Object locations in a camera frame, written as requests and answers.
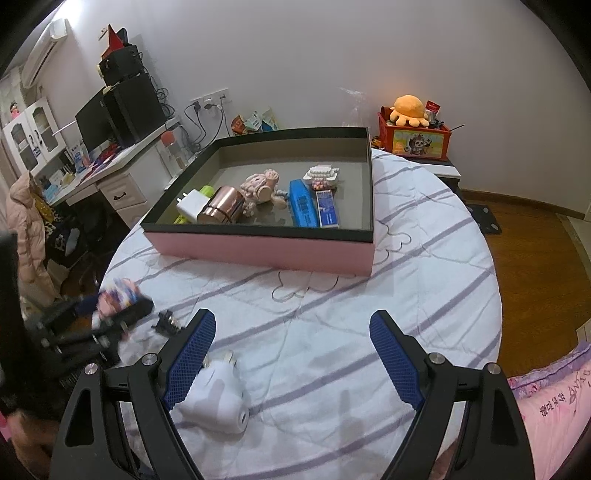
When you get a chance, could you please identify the pink padded jacket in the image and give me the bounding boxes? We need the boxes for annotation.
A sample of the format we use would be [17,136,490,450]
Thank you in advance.
[7,172,55,308]

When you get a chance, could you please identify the black computer tower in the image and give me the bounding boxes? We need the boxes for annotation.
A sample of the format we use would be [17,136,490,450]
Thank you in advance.
[104,74,167,148]

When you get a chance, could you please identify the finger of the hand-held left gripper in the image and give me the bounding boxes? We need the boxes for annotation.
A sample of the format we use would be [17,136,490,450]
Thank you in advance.
[28,295,100,335]
[39,298,155,365]

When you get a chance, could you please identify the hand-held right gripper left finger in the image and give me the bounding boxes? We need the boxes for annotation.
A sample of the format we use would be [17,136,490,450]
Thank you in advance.
[52,308,218,480]

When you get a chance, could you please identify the white desk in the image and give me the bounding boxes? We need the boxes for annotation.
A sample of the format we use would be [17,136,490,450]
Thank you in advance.
[44,115,186,229]

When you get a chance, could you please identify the rose gold metal cup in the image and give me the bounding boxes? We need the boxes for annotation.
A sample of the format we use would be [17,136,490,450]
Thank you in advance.
[198,185,245,225]

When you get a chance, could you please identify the yellow patterned cloth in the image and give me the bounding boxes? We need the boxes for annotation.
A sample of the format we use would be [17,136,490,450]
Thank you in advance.
[30,188,52,223]

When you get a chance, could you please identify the white nightstand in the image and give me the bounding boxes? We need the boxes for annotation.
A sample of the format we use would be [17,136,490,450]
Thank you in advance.
[401,154,462,192]

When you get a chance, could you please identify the pastel patterned block toy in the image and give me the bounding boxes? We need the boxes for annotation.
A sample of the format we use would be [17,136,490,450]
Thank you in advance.
[92,277,141,324]

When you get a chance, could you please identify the black power cable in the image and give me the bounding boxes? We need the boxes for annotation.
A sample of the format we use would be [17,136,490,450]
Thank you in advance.
[184,102,209,152]

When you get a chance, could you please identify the pink printed blanket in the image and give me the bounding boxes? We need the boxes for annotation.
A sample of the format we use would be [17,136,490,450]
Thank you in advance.
[507,342,591,480]

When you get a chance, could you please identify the white wall outlet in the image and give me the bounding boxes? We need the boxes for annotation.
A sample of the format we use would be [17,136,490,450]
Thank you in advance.
[190,89,229,110]

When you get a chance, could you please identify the white glass-door cabinet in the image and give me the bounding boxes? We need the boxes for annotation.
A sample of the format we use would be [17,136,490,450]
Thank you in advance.
[0,97,68,178]

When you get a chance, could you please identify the black hair clip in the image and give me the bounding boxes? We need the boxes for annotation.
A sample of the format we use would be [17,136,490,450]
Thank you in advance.
[154,310,185,337]

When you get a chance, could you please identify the black monitor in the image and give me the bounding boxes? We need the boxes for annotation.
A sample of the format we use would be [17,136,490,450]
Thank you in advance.
[75,90,118,155]

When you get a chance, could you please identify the clear plastic bag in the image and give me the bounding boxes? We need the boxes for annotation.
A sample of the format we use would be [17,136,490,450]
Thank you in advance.
[339,87,371,128]

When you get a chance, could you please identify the red toy box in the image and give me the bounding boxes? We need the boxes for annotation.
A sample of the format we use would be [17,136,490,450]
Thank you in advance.
[378,113,452,160]

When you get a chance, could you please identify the white pink brick model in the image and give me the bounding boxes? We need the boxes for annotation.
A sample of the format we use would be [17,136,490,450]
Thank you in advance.
[303,162,342,191]

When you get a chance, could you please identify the pink doll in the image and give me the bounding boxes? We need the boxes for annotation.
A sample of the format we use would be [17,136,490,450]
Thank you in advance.
[239,170,293,217]

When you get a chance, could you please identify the yellow highlighter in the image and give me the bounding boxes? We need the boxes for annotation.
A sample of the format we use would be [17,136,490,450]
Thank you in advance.
[174,185,215,225]

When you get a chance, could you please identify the orange plush toy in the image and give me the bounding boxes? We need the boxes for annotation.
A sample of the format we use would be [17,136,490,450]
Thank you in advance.
[387,95,428,127]

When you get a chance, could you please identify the white air conditioner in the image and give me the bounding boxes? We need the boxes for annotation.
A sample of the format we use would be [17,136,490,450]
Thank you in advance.
[21,18,69,88]

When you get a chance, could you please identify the black box on tower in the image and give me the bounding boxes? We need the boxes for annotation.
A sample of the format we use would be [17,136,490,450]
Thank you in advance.
[98,44,145,87]

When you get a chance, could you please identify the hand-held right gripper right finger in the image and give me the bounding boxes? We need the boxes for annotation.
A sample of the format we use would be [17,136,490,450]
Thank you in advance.
[369,309,533,480]

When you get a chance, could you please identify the white plug adapter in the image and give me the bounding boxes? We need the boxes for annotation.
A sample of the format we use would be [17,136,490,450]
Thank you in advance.
[178,351,251,422]

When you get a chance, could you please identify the pink box with black rim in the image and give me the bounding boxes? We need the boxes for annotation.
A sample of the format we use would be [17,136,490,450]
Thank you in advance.
[141,127,376,278]

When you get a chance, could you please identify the colourful snack bags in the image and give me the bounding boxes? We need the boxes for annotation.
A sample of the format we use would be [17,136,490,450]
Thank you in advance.
[230,108,281,137]

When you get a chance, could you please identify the white charger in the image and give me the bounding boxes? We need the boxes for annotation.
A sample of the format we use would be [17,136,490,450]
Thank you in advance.
[176,189,211,221]

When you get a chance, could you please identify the black office chair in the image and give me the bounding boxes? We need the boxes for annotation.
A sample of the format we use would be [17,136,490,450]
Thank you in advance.
[53,212,122,296]

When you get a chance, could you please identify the blue glitter box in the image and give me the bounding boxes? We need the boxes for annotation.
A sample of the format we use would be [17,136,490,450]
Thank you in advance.
[316,189,341,229]

